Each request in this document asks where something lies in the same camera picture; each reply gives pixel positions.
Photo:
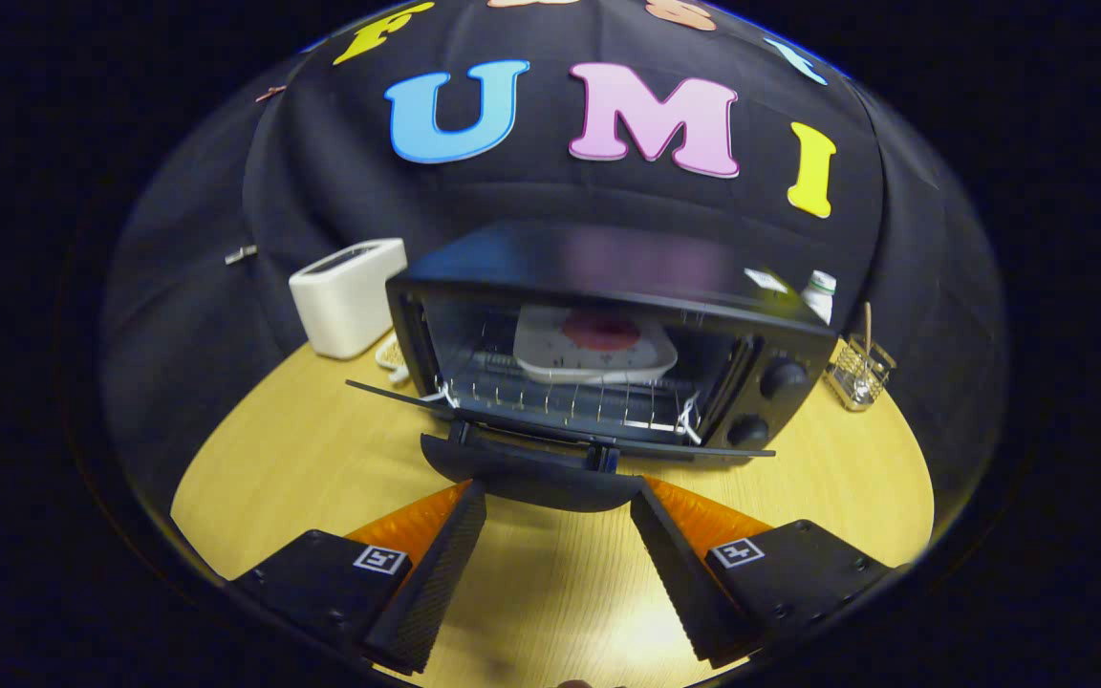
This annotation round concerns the white bread toaster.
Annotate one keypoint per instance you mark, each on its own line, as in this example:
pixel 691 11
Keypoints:
pixel 345 301

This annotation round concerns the white plastic bottle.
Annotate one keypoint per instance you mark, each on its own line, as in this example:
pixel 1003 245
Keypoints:
pixel 820 296

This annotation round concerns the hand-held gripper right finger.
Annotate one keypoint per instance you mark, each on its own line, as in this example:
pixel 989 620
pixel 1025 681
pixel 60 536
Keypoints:
pixel 675 569

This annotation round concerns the pink cloth clip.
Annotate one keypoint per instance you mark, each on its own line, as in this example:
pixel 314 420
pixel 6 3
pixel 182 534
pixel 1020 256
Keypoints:
pixel 270 93

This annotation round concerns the white square plate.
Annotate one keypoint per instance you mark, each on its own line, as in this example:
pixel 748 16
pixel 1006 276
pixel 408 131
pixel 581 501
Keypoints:
pixel 541 354

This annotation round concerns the black toaster oven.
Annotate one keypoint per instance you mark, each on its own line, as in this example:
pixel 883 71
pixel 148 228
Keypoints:
pixel 589 263

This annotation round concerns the wooden stick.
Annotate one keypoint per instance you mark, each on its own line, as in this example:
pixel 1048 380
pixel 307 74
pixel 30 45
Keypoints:
pixel 866 325

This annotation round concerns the small dish of beans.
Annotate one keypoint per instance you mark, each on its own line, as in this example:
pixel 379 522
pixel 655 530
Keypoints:
pixel 390 355

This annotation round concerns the black backdrop cloth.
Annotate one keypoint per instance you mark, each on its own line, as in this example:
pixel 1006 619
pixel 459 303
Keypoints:
pixel 321 182

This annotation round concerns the silver cloth clip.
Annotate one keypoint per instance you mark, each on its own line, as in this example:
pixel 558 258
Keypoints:
pixel 241 254

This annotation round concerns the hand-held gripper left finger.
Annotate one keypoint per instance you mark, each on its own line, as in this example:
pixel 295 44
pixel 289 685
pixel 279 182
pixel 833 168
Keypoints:
pixel 441 573

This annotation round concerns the pink ham slice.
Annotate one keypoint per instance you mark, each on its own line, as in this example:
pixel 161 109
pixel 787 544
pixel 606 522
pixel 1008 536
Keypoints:
pixel 601 333

